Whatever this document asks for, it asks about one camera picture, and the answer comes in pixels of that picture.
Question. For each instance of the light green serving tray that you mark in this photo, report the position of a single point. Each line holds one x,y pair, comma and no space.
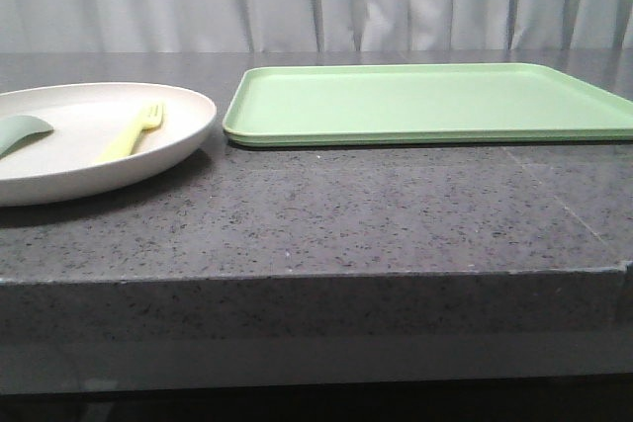
421,103

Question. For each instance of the green plastic spoon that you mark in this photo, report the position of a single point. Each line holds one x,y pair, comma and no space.
15,129

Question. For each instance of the beige round plate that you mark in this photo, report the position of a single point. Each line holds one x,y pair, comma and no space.
85,119

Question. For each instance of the yellow plastic fork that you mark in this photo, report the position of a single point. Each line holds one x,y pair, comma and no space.
149,117

